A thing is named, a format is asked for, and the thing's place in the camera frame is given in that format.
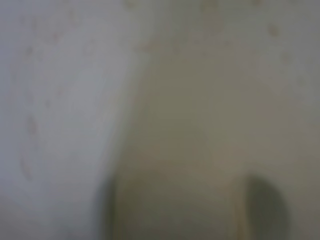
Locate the light green plastic cup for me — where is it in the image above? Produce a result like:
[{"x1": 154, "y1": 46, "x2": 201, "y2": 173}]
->
[{"x1": 0, "y1": 0, "x2": 320, "y2": 240}]

